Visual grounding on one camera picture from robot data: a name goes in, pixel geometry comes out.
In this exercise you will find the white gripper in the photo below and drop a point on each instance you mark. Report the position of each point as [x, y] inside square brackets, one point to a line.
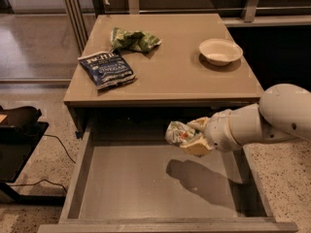
[218, 131]

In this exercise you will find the green crumpled chip bag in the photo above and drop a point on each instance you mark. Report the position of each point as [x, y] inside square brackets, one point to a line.
[140, 41]

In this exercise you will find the grey drawer cabinet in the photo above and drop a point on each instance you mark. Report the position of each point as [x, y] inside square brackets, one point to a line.
[174, 74]

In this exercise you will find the white bowl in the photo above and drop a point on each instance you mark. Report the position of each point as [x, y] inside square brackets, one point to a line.
[220, 52]

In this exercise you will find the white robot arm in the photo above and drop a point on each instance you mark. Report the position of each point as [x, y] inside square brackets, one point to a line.
[283, 113]

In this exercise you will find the crushed 7up can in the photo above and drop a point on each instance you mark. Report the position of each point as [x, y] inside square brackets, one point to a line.
[178, 133]

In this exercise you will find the black stand at left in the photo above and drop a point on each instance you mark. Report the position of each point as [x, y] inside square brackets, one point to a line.
[20, 133]

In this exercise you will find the blue kettle chips bag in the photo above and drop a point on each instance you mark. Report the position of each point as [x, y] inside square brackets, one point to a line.
[107, 69]

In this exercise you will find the open grey top drawer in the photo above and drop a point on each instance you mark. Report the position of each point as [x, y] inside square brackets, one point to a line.
[136, 183]

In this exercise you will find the metal railing frame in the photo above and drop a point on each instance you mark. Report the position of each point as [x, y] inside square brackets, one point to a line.
[241, 11]

